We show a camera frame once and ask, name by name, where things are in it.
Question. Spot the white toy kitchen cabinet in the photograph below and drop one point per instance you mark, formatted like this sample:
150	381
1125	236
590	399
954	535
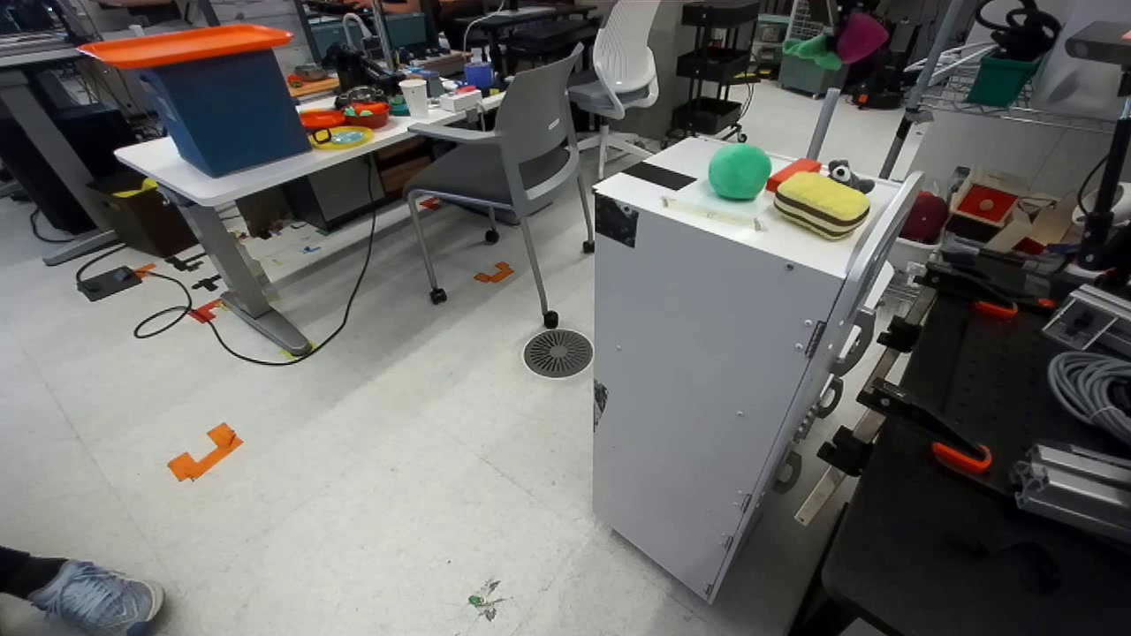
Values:
707	376

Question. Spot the dark red round object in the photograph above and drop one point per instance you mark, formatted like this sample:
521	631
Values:
922	216

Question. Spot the round grey floor outlet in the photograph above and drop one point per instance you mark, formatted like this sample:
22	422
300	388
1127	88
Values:
557	356

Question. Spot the blue storage bin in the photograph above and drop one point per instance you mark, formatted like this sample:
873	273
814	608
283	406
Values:
223	110

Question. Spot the green box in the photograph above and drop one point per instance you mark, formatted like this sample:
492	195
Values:
1001	81

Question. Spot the yellow sponge block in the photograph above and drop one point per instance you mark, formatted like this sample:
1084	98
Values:
822	202

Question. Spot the white paper cup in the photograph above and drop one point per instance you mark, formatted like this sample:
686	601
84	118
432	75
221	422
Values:
415	98

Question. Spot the orange tray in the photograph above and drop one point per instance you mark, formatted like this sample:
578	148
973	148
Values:
347	114

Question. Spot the red box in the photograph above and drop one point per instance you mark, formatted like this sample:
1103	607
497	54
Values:
985	202

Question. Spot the orange floor bracket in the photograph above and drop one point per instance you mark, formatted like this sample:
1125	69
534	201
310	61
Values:
204	453

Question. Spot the black power adapter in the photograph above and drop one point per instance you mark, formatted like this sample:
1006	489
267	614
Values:
106	286

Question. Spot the grey wheeled office chair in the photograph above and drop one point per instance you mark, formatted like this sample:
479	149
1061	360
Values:
516	164

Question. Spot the black tape patch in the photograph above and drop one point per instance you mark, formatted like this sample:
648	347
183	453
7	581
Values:
660	180

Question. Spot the yellow green plate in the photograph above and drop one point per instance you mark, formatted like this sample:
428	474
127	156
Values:
340	141

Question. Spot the black clamp foot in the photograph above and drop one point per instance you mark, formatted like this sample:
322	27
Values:
847	451
901	335

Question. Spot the white office chair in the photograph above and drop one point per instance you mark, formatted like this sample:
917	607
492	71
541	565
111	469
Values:
622	71

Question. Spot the black camera stand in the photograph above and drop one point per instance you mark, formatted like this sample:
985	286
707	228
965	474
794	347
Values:
1109	153

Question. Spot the white desk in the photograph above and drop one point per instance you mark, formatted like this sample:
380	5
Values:
259	164

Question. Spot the grey side desk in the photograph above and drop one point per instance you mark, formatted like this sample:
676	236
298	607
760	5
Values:
36	118

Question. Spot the green round plushy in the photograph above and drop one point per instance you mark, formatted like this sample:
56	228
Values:
739	173

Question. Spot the orange bin lid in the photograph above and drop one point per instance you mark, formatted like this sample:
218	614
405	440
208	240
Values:
187	43

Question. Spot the grey blue sneaker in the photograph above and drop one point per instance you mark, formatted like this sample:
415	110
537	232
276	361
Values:
92	600

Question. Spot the silver metal bracket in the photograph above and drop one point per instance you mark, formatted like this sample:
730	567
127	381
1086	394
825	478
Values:
1090	319

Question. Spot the magenta beetroot plushy green leaves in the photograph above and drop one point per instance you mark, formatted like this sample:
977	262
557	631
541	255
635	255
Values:
865	38

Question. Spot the silver aluminium rail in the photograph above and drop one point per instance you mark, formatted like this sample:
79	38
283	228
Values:
1073	489

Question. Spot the grey metal pole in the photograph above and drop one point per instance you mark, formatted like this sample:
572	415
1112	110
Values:
822	129

